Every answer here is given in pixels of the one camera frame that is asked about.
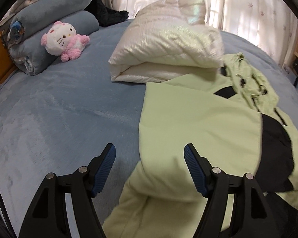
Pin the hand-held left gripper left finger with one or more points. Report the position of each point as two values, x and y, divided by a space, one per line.
104 168

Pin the green and black hooded jacket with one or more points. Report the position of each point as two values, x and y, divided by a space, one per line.
193 119

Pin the pink cat plush toy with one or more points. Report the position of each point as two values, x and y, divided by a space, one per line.
59 37

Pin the rolled blue-grey blanket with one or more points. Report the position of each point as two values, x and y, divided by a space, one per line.
54 7
29 57

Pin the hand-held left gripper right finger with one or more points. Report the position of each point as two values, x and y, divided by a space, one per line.
195 171

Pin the cream folded puffy quilt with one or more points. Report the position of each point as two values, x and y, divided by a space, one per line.
164 42

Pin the orange wooden headboard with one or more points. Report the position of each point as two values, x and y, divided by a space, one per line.
0 54

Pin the black fuzzy cloth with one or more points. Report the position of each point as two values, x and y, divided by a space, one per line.
106 14

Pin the bed with blue-grey sheet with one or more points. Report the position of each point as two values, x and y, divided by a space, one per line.
52 109

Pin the blue and white carton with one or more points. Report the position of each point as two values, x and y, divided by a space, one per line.
286 70

